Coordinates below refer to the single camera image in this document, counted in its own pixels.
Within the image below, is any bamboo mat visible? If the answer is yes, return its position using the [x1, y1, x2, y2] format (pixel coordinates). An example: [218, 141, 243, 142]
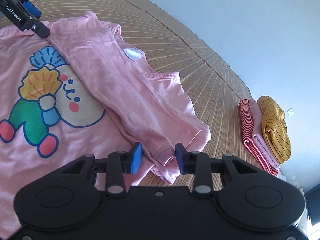
[0, 0, 280, 188]

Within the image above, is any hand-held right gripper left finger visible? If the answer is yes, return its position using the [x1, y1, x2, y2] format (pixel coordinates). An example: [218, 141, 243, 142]
[60, 142, 143, 197]

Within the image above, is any white television cabinet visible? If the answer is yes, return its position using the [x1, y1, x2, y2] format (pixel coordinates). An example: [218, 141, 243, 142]
[297, 187, 312, 238]

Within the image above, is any pink folded garment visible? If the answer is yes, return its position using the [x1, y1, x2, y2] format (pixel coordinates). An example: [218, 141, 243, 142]
[249, 98, 282, 170]

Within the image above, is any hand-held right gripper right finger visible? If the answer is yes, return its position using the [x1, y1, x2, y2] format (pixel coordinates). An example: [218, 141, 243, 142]
[175, 143, 259, 196]

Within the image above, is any mustard striped folded garment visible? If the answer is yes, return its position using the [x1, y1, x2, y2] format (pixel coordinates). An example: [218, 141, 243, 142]
[257, 95, 292, 164]

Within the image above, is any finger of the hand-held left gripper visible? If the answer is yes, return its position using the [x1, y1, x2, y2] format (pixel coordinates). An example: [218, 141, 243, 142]
[22, 0, 42, 19]
[29, 18, 51, 39]

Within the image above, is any pink cartoon print shirt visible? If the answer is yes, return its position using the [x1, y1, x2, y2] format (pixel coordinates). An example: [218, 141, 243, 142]
[0, 10, 212, 230]

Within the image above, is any black television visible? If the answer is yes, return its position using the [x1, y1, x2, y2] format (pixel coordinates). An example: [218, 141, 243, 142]
[306, 187, 320, 228]

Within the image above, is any red striped folded garment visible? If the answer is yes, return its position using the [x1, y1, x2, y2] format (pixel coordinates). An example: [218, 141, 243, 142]
[239, 99, 279, 177]

